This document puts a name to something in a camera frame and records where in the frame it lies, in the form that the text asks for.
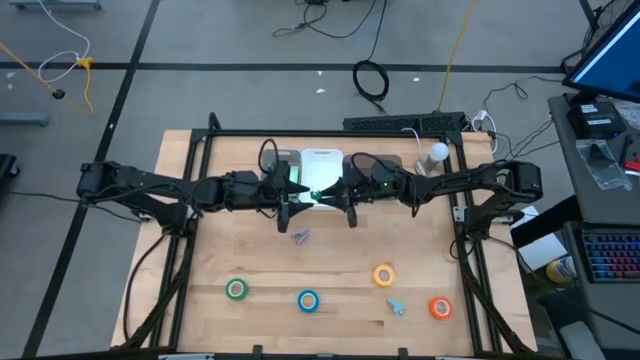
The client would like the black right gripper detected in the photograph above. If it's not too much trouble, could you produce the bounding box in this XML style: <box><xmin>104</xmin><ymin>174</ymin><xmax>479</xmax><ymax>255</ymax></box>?
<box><xmin>319</xmin><ymin>164</ymin><xmax>419</xmax><ymax>230</ymax></box>

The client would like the yellow tape roll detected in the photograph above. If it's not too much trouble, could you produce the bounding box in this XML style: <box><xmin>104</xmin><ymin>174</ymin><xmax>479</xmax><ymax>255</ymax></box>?
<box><xmin>372</xmin><ymin>263</ymin><xmax>397</xmax><ymax>289</ymax></box>

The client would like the black coiled floor cable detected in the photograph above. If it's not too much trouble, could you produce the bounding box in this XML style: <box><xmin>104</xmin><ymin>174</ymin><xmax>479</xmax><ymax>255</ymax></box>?
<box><xmin>352</xmin><ymin>0</ymin><xmax>391</xmax><ymax>116</ymax></box>

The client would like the blue tape roll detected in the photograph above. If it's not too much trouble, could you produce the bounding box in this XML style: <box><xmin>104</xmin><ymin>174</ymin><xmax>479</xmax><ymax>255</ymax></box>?
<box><xmin>297</xmin><ymin>289</ymin><xmax>321</xmax><ymax>314</ymax></box>

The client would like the orange tape roll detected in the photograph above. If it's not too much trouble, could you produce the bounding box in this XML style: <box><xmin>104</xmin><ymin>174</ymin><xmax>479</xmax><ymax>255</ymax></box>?
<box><xmin>429</xmin><ymin>295</ymin><xmax>455</xmax><ymax>321</ymax></box>

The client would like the grey plastic bin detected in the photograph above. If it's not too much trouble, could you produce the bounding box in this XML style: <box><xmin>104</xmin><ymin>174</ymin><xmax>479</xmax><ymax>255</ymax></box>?
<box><xmin>259</xmin><ymin>148</ymin><xmax>303</xmax><ymax>201</ymax></box>

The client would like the grey desk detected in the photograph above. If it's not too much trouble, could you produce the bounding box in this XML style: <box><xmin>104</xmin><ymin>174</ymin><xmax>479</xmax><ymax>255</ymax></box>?
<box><xmin>547</xmin><ymin>94</ymin><xmax>640</xmax><ymax>351</ymax></box>

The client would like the white floor cable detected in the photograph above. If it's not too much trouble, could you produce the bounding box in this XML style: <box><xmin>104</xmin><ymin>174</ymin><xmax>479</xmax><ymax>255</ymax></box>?
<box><xmin>37</xmin><ymin>0</ymin><xmax>92</xmax><ymax>84</ymax></box>

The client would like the black mini computer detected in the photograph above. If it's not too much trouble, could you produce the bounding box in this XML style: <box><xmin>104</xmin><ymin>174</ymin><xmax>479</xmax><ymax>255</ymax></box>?
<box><xmin>567</xmin><ymin>101</ymin><xmax>626</xmax><ymax>140</ymax></box>

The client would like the yellow hanging cable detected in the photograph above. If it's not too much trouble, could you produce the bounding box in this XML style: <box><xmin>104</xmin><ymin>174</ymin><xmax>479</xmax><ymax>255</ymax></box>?
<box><xmin>437</xmin><ymin>0</ymin><xmax>479</xmax><ymax>114</ymax></box>

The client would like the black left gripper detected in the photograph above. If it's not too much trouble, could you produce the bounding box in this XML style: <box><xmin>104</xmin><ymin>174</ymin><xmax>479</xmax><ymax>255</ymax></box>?
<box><xmin>222</xmin><ymin>169</ymin><xmax>316</xmax><ymax>235</ymax></box>

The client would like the green tape roll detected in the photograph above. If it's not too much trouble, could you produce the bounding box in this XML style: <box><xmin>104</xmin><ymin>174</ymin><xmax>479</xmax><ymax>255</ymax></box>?
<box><xmin>224</xmin><ymin>277</ymin><xmax>250</xmax><ymax>302</ymax></box>

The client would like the yellow floor cable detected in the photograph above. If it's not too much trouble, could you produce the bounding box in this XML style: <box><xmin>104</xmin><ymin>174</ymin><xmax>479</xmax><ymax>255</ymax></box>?
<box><xmin>0</xmin><ymin>42</ymin><xmax>96</xmax><ymax>116</ymax></box>

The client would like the backlit keyboard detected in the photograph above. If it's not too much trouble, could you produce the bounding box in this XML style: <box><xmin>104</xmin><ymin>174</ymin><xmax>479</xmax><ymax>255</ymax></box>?
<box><xmin>582</xmin><ymin>232</ymin><xmax>640</xmax><ymax>284</ymax></box>

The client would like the translucent dark plastic bin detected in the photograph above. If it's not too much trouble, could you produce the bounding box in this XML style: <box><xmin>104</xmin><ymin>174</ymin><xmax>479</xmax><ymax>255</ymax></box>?
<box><xmin>342</xmin><ymin>153</ymin><xmax>405</xmax><ymax>177</ymax></box>

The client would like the clear plastic bag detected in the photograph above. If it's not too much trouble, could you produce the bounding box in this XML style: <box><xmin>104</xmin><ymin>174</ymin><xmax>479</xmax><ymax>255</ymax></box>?
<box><xmin>574</xmin><ymin>138</ymin><xmax>626</xmax><ymax>191</ymax></box>

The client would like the white plastic bin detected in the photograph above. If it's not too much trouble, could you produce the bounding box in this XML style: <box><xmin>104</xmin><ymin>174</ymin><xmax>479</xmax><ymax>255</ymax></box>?
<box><xmin>298</xmin><ymin>148</ymin><xmax>345</xmax><ymax>211</ymax></box>

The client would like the yellow bottle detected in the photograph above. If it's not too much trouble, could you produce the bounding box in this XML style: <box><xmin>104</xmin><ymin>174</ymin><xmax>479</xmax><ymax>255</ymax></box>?
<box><xmin>545</xmin><ymin>255</ymin><xmax>576</xmax><ymax>284</ymax></box>

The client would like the black tangled floor cable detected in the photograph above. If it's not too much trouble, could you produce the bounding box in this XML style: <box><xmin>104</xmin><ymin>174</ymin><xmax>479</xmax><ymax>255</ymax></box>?
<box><xmin>272</xmin><ymin>0</ymin><xmax>381</xmax><ymax>40</ymax></box>

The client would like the black wire fan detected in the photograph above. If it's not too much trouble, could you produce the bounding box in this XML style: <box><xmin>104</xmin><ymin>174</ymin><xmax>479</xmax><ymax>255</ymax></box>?
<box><xmin>582</xmin><ymin>0</ymin><xmax>631</xmax><ymax>51</ymax></box>

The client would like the black metal table frame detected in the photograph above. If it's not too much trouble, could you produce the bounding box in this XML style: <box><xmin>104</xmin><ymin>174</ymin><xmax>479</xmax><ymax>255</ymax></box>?
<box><xmin>112</xmin><ymin>112</ymin><xmax>536</xmax><ymax>359</ymax></box>

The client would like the white paper sheet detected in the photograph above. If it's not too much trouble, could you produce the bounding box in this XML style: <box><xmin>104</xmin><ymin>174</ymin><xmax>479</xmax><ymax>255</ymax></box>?
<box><xmin>517</xmin><ymin>232</ymin><xmax>569</xmax><ymax>271</ymax></box>

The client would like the white bulb lamp brass base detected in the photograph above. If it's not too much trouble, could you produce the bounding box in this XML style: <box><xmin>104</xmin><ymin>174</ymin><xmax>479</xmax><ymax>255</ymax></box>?
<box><xmin>414</xmin><ymin>142</ymin><xmax>450</xmax><ymax>181</ymax></box>

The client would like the computer monitor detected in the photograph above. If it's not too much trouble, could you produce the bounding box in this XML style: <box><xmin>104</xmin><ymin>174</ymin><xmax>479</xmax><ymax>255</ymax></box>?
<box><xmin>562</xmin><ymin>0</ymin><xmax>640</xmax><ymax>104</ymax></box>

